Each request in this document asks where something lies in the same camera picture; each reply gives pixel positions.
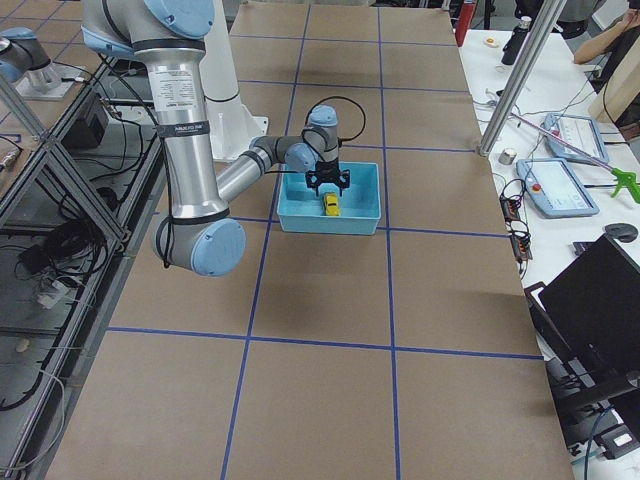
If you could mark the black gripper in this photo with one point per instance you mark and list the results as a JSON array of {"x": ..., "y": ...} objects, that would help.
[{"x": 327, "y": 170}]

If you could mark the yellow beetle toy car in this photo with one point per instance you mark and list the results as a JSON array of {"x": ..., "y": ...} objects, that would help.
[{"x": 331, "y": 204}]

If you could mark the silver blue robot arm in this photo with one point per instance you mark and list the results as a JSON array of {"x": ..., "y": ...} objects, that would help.
[{"x": 168, "y": 37}]

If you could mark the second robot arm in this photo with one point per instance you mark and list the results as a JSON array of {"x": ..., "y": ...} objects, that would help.
[{"x": 26, "y": 64}]

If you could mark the light blue plastic bin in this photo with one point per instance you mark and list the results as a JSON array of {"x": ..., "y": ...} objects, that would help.
[{"x": 300, "y": 211}]

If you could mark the small silver metal cylinder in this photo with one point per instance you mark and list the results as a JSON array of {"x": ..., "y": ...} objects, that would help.
[{"x": 507, "y": 156}]

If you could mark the black water bottle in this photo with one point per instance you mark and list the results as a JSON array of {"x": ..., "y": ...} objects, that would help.
[{"x": 519, "y": 34}]

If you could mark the far blue teach pendant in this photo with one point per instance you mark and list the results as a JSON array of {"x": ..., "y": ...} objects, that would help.
[{"x": 580, "y": 131}]

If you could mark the black laptop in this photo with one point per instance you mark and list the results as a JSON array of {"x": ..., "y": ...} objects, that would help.
[{"x": 589, "y": 317}]

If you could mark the black computer mouse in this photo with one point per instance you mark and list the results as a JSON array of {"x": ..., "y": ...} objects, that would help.
[{"x": 622, "y": 232}]

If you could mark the person at desk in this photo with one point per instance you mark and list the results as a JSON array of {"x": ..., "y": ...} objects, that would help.
[{"x": 614, "y": 43}]

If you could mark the aluminium frame post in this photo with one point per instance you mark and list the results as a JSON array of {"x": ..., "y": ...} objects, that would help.
[{"x": 542, "y": 27}]

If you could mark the green handled reacher grabber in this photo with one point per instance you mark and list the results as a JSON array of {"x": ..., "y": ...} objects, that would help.
[{"x": 624, "y": 179}]

